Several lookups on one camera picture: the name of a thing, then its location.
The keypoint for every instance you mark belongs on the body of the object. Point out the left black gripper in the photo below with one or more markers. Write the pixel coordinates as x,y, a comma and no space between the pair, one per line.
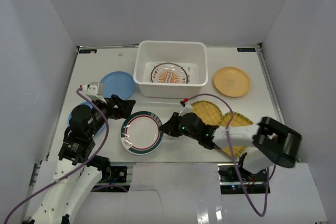
113,106

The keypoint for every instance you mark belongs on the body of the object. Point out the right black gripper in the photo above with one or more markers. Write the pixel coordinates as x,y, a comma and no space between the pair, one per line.
170,127

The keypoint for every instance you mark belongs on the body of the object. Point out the white green-rimmed plate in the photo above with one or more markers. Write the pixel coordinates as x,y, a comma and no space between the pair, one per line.
140,133

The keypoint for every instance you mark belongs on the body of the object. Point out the orange sunburst pattern plate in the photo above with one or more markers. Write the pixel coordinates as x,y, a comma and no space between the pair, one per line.
170,73

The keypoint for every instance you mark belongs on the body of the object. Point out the yellow plastic plate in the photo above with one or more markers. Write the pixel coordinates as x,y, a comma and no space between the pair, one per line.
232,82

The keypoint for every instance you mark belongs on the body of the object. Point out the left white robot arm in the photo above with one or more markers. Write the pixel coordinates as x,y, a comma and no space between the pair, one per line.
79,167

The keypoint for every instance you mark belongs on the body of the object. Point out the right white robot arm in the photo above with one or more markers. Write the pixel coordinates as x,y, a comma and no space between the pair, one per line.
218,137

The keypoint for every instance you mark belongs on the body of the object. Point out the white plastic bin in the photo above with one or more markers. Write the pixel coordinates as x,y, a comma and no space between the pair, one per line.
192,56

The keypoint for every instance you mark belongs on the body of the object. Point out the round bamboo tray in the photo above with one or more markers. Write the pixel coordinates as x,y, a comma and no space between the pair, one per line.
208,112

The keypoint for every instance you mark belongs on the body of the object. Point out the rectangular bamboo tray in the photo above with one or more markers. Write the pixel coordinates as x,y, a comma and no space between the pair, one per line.
238,121

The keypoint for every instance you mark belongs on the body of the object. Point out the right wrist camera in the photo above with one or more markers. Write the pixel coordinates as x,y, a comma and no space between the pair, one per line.
186,106

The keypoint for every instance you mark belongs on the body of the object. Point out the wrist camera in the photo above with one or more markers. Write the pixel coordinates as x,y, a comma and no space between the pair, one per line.
94,91
186,106

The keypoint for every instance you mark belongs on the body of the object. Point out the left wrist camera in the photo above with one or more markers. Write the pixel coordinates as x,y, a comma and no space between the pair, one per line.
94,91

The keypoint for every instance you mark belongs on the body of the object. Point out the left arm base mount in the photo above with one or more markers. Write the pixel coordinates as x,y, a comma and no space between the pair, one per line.
114,181

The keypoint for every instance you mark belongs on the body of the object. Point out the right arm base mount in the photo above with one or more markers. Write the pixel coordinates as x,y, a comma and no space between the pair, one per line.
230,184

